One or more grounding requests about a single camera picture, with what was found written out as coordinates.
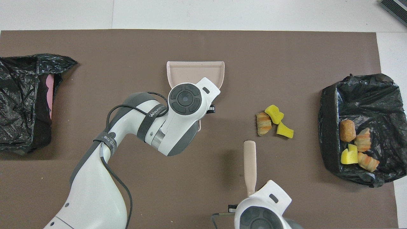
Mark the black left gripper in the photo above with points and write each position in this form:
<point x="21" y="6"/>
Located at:
<point x="211" y="109"/>

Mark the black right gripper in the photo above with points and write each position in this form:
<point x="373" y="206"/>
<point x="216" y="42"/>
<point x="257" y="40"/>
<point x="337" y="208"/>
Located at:
<point x="232" y="209"/>

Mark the beige plastic dustpan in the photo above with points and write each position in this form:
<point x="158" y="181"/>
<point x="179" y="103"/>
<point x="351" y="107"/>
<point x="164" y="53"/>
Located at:
<point x="190" y="71"/>

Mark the beige hand brush black bristles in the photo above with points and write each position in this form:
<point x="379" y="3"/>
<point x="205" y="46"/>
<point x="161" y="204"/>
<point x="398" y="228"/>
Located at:
<point x="250" y="165"/>

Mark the chunky yellow sponge piece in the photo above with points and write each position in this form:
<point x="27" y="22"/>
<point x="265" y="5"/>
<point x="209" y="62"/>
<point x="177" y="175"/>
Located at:
<point x="274" y="114"/>

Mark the notched yellow sponge piece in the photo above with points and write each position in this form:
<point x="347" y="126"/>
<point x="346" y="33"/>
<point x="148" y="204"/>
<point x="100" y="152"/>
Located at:
<point x="285" y="131"/>

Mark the green yellow sponge piece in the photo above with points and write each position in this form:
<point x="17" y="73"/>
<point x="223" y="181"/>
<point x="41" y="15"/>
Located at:
<point x="349" y="156"/>

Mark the brown oval toy bread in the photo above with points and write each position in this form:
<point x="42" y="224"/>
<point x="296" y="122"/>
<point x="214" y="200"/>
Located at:
<point x="347" y="131"/>

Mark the orange striped toy croissant piece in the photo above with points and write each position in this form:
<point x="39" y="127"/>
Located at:
<point x="368" y="162"/>

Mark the pale yellow sponge scrap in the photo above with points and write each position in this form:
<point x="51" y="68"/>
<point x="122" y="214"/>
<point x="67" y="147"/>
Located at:
<point x="363" y="141"/>

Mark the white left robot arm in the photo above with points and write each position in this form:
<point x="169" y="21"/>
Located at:
<point x="95" y="190"/>

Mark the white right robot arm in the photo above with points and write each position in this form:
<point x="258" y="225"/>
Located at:
<point x="264" y="203"/>

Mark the left black bag bin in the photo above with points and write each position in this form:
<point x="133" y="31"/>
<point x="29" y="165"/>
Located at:
<point x="365" y="101"/>

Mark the pink plastic bin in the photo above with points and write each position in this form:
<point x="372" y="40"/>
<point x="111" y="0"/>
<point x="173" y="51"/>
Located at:
<point x="49" y="92"/>

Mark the black plastic trash bag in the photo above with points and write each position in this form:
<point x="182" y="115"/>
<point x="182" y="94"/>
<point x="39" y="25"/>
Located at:
<point x="19" y="133"/>

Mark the brown paper table mat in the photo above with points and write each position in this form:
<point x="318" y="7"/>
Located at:
<point x="286" y="63"/>

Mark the dark grey ribbed device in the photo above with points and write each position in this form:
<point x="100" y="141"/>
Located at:
<point x="397" y="8"/>

